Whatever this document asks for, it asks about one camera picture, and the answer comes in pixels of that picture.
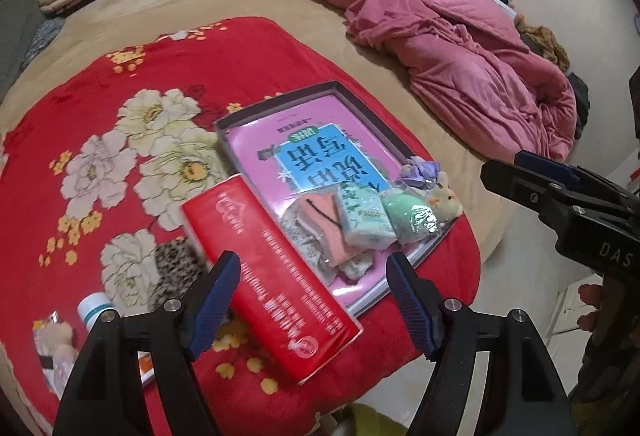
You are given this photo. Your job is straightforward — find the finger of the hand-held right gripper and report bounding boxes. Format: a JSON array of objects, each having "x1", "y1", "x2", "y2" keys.
[
  {"x1": 481, "y1": 159, "x2": 572, "y2": 231},
  {"x1": 514, "y1": 149, "x2": 640, "y2": 207}
]

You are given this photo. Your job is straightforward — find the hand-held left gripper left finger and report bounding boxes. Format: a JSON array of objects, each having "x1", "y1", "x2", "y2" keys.
[{"x1": 52, "y1": 250, "x2": 242, "y2": 436}]

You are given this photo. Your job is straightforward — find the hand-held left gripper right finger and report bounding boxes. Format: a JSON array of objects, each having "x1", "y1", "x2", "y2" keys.
[{"x1": 385, "y1": 253, "x2": 573, "y2": 436}]

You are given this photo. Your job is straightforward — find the plush rabbit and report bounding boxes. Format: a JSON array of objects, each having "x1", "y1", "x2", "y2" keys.
[{"x1": 400, "y1": 156, "x2": 463, "y2": 221}]

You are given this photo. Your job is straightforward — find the green puff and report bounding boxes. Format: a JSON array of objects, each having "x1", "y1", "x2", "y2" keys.
[{"x1": 381, "y1": 191, "x2": 443, "y2": 247}]

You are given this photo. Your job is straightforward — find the green white tissue pack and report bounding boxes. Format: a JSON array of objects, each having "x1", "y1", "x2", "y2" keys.
[{"x1": 336, "y1": 183, "x2": 396, "y2": 249}]

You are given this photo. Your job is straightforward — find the pink face mask pack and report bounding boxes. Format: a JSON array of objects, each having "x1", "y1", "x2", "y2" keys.
[{"x1": 295, "y1": 193, "x2": 351, "y2": 267}]

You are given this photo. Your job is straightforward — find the shallow box with pink print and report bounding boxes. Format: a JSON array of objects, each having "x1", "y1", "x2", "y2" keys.
[{"x1": 215, "y1": 80, "x2": 458, "y2": 319}]

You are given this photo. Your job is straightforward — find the person's right hand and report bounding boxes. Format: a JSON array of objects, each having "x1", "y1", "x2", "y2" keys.
[{"x1": 577, "y1": 283, "x2": 606, "y2": 334}]

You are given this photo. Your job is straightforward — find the leopard print scrunchie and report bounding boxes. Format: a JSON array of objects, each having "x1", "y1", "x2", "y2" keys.
[{"x1": 150, "y1": 238, "x2": 211, "y2": 311}]

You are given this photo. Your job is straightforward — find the floral white tissue pack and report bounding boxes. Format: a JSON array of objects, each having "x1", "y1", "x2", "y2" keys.
[{"x1": 335, "y1": 250, "x2": 376, "y2": 284}]

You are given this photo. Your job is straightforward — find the red tissue box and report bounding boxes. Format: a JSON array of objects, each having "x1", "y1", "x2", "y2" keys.
[{"x1": 181, "y1": 174, "x2": 363, "y2": 387}]

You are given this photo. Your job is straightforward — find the white cabinet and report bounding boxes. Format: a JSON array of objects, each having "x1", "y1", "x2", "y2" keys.
[{"x1": 547, "y1": 281, "x2": 591, "y2": 352}]

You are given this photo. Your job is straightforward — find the yellow green cloth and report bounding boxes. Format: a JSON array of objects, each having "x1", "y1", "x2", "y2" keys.
[{"x1": 340, "y1": 403, "x2": 406, "y2": 436}]

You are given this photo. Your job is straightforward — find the brown fluffy cloth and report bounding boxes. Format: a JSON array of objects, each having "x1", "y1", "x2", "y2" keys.
[{"x1": 515, "y1": 16, "x2": 571, "y2": 71}]

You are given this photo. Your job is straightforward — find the white pill bottle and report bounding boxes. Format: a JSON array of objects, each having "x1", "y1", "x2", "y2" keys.
[{"x1": 77, "y1": 293, "x2": 153, "y2": 387}]

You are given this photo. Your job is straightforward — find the pink quilt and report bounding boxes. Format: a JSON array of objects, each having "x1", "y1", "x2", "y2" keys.
[{"x1": 277, "y1": 0, "x2": 578, "y2": 161}]

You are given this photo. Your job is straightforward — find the red floral blanket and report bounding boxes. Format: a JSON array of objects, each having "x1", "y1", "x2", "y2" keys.
[{"x1": 0, "y1": 16, "x2": 483, "y2": 436}]

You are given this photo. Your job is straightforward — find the blue patterned cloth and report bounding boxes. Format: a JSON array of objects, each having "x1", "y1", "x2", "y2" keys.
[{"x1": 20, "y1": 18, "x2": 66, "y2": 76}]

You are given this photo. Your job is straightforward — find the grey quilted mat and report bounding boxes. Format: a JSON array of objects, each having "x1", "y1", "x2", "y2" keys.
[{"x1": 0, "y1": 0, "x2": 43, "y2": 81}]

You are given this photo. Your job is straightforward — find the small beige plush keychain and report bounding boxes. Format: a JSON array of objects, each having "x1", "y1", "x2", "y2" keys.
[{"x1": 32, "y1": 311, "x2": 78, "y2": 392}]

